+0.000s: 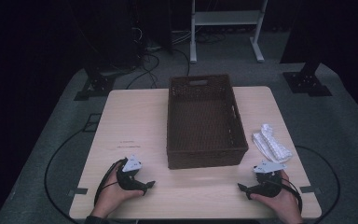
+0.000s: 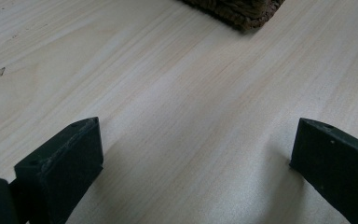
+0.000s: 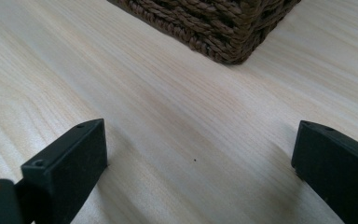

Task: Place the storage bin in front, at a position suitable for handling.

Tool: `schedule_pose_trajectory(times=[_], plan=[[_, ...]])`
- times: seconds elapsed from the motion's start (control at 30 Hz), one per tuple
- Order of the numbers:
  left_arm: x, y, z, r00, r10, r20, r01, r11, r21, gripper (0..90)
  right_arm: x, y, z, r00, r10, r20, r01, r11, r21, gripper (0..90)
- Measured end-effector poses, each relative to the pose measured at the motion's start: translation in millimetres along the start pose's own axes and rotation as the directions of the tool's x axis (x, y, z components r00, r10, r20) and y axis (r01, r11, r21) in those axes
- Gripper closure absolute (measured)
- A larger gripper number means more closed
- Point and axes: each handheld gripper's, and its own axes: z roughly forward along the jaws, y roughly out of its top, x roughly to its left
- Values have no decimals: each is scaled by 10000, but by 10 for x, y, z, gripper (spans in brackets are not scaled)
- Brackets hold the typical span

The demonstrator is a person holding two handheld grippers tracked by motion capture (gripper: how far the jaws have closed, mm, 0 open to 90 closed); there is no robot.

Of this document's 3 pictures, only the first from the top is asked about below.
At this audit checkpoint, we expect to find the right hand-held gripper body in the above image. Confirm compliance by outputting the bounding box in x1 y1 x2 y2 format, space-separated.
246 161 287 199

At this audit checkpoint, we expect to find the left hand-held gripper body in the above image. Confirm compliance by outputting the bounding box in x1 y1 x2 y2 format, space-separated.
116 154 148 192

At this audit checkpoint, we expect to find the white knitted cloth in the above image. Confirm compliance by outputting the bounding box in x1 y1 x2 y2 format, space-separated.
251 123 294 164

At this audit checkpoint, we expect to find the brown woven basket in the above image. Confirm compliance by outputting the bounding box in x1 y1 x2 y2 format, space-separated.
166 74 250 171

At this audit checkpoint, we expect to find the person's left hand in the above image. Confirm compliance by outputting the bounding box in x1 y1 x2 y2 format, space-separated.
90 166 145 218

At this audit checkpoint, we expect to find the person's right hand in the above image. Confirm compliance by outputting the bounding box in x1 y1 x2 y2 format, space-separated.
250 170 304 224

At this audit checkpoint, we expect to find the black tape strip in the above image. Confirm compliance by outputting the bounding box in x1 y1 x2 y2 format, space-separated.
67 187 89 198
299 185 322 194

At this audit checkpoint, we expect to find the black tape square outline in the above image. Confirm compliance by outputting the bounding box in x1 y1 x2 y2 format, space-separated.
83 113 103 133

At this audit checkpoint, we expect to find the black stand base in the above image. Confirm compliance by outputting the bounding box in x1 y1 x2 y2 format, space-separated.
282 60 333 97
74 66 117 102

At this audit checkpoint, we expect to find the white metal stand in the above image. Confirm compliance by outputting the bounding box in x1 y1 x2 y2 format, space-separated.
189 0 269 64

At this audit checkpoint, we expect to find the right hand-held gripper cable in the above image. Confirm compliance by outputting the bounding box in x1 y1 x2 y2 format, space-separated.
273 178 303 214

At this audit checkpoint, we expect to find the black floor cable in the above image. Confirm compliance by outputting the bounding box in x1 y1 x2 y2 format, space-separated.
294 145 342 224
44 128 87 224

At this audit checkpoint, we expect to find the tangle of black cables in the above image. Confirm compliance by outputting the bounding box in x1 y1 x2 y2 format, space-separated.
125 26 227 91

